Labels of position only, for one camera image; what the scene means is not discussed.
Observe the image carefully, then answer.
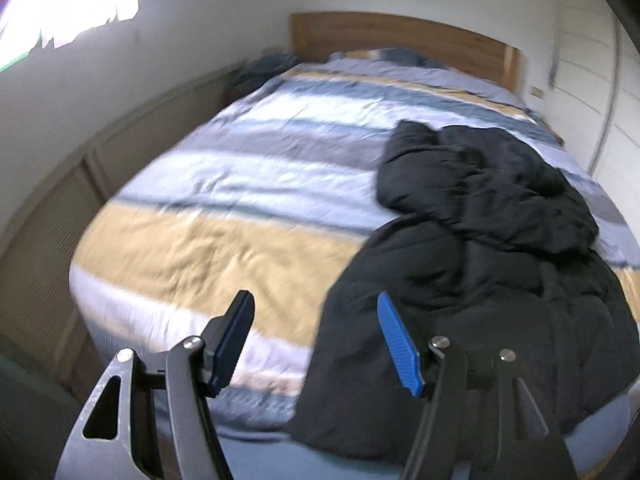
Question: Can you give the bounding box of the blue denim clothing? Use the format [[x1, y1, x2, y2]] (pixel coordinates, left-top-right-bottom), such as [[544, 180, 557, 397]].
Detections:
[[231, 53, 301, 96]]

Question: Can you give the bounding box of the white wardrobe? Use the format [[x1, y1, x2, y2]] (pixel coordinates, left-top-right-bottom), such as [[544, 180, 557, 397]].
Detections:
[[520, 0, 640, 241]]

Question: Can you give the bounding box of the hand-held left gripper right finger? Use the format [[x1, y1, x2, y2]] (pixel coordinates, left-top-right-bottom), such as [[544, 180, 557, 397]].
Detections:
[[376, 291, 576, 480]]

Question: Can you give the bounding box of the black puffer coat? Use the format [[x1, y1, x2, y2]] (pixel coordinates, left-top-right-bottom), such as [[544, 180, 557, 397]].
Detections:
[[285, 120, 640, 466]]

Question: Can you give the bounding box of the beige low wall cabinet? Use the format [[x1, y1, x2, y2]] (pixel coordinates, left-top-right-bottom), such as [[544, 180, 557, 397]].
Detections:
[[0, 65, 242, 393]]

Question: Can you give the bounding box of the wooden headboard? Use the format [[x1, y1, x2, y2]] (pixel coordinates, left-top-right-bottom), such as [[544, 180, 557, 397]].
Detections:
[[290, 11, 524, 97]]

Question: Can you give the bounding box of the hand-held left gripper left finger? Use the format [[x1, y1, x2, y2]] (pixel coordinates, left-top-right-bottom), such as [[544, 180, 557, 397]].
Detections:
[[54, 290, 257, 480]]

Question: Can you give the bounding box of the bright window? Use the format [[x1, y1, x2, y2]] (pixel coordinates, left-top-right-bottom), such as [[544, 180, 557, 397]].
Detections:
[[0, 0, 157, 74]]

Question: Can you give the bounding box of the bed with striped duvet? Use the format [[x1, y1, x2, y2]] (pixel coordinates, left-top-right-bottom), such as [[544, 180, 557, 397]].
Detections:
[[67, 57, 640, 433]]

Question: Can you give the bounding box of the dark blue pillow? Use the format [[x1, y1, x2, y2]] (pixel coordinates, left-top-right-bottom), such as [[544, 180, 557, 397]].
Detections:
[[345, 48, 427, 67]]

